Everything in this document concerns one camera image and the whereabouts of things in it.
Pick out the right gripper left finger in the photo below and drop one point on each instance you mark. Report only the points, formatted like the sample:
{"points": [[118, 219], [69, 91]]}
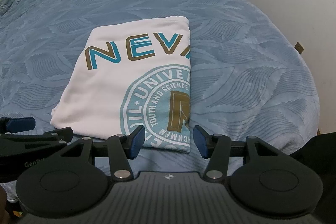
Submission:
{"points": [[121, 149]]}

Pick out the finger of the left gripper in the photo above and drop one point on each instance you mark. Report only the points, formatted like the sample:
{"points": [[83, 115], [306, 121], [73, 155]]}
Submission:
{"points": [[14, 125]]}

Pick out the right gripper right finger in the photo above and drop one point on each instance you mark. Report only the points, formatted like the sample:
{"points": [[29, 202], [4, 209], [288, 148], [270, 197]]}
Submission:
{"points": [[217, 149]]}

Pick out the white Nevada sweatshirt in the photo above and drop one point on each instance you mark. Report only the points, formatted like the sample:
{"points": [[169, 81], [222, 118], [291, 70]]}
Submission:
{"points": [[128, 75]]}

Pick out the brown wall socket right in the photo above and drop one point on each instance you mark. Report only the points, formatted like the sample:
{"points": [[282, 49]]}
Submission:
{"points": [[299, 47]]}

